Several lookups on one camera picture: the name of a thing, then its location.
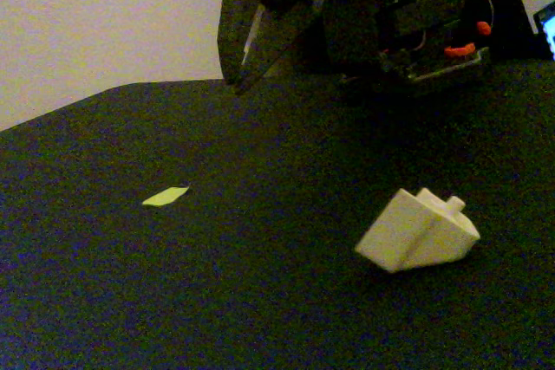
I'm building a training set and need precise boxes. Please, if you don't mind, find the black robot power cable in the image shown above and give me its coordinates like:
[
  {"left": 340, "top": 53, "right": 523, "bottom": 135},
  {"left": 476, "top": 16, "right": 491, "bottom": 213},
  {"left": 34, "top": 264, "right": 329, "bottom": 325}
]
[{"left": 470, "top": 0, "right": 496, "bottom": 27}]

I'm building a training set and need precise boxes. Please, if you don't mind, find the white plastic printed part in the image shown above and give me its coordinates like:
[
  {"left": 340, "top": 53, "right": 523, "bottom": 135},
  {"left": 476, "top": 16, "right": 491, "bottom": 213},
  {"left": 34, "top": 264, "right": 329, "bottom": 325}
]
[{"left": 354, "top": 187, "right": 481, "bottom": 275}]

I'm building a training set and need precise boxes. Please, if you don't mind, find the laptop with lit screen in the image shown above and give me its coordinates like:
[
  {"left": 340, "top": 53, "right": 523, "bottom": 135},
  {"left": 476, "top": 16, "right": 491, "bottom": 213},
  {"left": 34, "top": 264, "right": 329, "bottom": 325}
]
[{"left": 532, "top": 1, "right": 555, "bottom": 62}]

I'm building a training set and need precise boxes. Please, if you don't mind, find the dark navy desk mat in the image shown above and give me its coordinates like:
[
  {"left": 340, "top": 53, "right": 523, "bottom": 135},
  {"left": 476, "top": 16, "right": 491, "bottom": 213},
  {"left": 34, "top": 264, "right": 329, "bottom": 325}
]
[{"left": 0, "top": 57, "right": 555, "bottom": 370}]

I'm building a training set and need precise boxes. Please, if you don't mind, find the small green tape marker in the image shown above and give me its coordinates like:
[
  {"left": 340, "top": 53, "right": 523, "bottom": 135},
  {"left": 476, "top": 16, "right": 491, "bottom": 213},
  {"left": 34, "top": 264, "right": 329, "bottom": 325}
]
[{"left": 141, "top": 186, "right": 191, "bottom": 208}]

